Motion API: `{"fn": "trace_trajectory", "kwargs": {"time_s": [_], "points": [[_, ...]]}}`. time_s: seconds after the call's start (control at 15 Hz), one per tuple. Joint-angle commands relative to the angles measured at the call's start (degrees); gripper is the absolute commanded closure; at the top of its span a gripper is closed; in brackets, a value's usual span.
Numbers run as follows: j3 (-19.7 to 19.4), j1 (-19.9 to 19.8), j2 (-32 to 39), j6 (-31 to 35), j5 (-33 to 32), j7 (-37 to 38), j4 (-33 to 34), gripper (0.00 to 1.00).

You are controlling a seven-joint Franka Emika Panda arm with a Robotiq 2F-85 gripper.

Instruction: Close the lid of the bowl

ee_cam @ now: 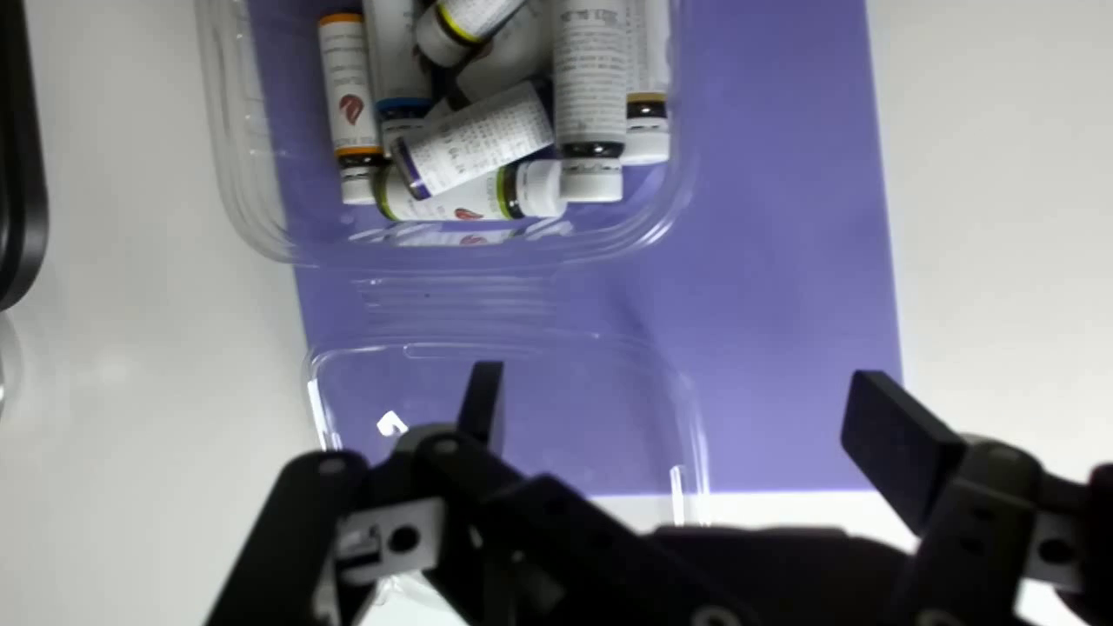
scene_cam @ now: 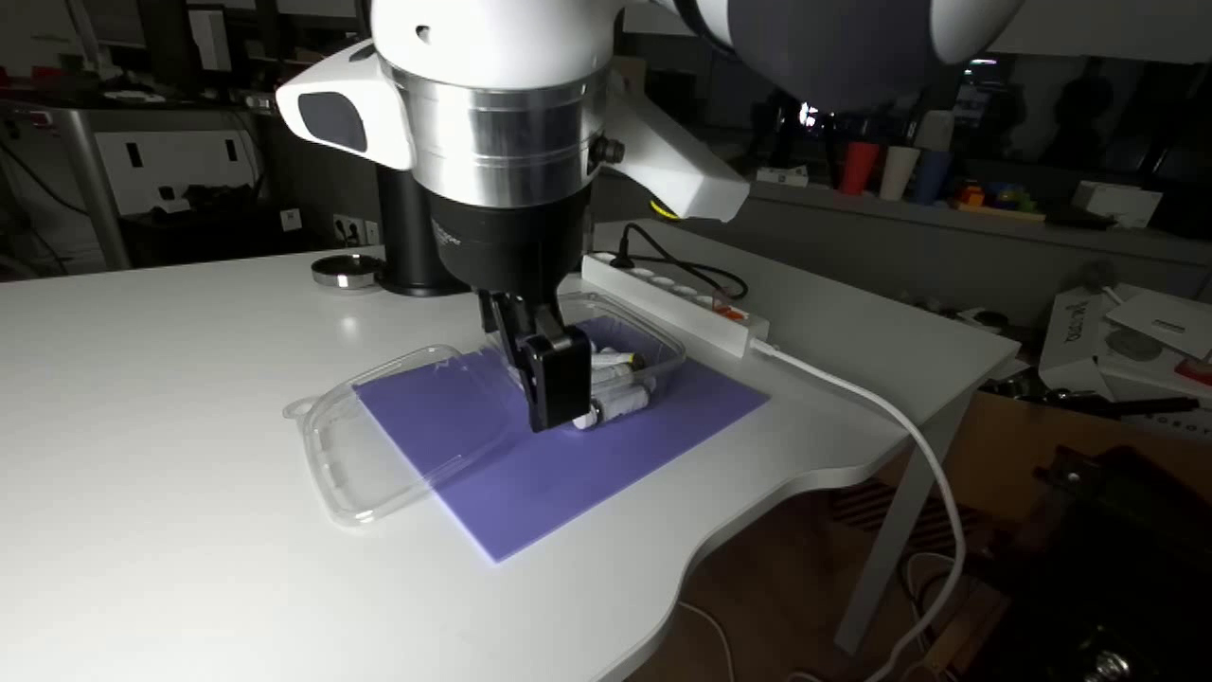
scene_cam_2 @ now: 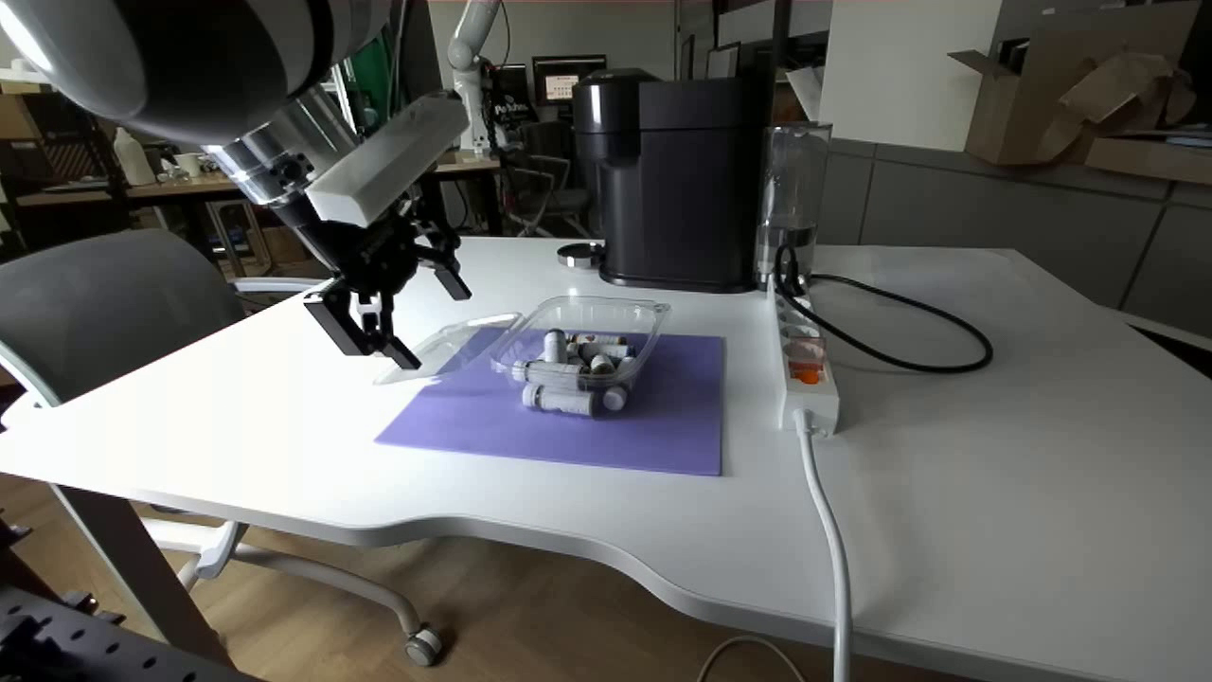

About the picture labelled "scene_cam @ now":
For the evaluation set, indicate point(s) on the blue cup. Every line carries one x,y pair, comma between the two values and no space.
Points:
930,175

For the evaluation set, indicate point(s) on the long white cylinder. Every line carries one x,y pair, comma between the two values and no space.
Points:
617,407

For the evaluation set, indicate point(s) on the clear plastic lid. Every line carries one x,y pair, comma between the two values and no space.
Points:
326,436

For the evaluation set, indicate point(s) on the white paper stack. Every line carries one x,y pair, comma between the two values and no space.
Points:
1121,344

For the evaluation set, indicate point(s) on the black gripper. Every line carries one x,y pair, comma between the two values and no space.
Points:
514,248

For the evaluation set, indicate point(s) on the white drawer cabinet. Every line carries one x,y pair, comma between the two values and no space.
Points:
164,166

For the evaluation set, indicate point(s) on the round black disc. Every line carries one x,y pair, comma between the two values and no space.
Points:
344,269

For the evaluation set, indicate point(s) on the red cup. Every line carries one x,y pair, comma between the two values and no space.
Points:
858,170

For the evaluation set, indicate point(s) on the small white box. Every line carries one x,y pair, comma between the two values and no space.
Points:
1120,206

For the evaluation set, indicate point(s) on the white cup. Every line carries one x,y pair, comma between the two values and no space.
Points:
900,171

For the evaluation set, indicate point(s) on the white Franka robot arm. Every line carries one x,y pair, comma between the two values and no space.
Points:
858,50

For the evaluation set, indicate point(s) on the metal table leg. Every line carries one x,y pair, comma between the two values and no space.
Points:
902,532

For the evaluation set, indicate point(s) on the purple mat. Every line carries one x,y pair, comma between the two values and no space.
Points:
569,493

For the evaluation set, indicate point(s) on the gray shelf counter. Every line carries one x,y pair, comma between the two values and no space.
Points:
948,248

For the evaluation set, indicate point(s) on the white power strip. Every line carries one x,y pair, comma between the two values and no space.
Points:
707,322

